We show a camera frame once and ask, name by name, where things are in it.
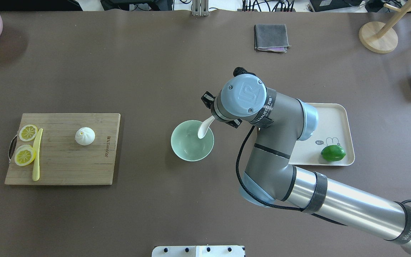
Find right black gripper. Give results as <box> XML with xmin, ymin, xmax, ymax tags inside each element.
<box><xmin>201</xmin><ymin>67</ymin><xmax>257</xmax><ymax>128</ymax></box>

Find white ceramic spoon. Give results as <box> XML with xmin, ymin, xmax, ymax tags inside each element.
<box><xmin>197</xmin><ymin>115</ymin><xmax>215</xmax><ymax>139</ymax></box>

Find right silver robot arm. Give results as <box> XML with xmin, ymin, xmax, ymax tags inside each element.
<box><xmin>201</xmin><ymin>67</ymin><xmax>411</xmax><ymax>255</ymax></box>

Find light green ceramic bowl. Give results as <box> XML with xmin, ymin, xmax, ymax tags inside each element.
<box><xmin>170</xmin><ymin>120</ymin><xmax>215</xmax><ymax>162</ymax></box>

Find white steamed bun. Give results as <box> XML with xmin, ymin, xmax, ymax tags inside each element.
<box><xmin>75</xmin><ymin>127</ymin><xmax>96</xmax><ymax>146</ymax></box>

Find folded grey cloth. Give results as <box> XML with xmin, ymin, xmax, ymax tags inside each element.
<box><xmin>253</xmin><ymin>24</ymin><xmax>291</xmax><ymax>53</ymax></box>

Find cream rabbit serving tray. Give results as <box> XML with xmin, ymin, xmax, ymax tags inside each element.
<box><xmin>289</xmin><ymin>103</ymin><xmax>355</xmax><ymax>166</ymax></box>

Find green lime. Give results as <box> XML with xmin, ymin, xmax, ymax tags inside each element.
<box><xmin>321</xmin><ymin>145</ymin><xmax>346</xmax><ymax>162</ymax></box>

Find wooden cutting board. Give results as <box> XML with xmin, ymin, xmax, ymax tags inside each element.
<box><xmin>5</xmin><ymin>113</ymin><xmax>121</xmax><ymax>186</ymax></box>

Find wooden stand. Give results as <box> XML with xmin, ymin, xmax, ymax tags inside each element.
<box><xmin>359</xmin><ymin>0</ymin><xmax>411</xmax><ymax>54</ymax></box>

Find lemon slice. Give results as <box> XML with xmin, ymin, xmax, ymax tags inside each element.
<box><xmin>18</xmin><ymin>124</ymin><xmax>39</xmax><ymax>142</ymax></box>

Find yellow plastic knife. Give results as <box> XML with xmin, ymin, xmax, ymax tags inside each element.
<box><xmin>32</xmin><ymin>128</ymin><xmax>44</xmax><ymax>182</ymax></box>

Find stacked lemon slices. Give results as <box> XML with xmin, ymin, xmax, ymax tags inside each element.
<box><xmin>14</xmin><ymin>144</ymin><xmax>36</xmax><ymax>166</ymax></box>

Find aluminium frame post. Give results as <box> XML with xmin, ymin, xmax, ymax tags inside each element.
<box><xmin>191</xmin><ymin>0</ymin><xmax>209</xmax><ymax>16</ymax></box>

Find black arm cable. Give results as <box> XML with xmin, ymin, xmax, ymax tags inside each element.
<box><xmin>235</xmin><ymin>125</ymin><xmax>349</xmax><ymax>226</ymax></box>

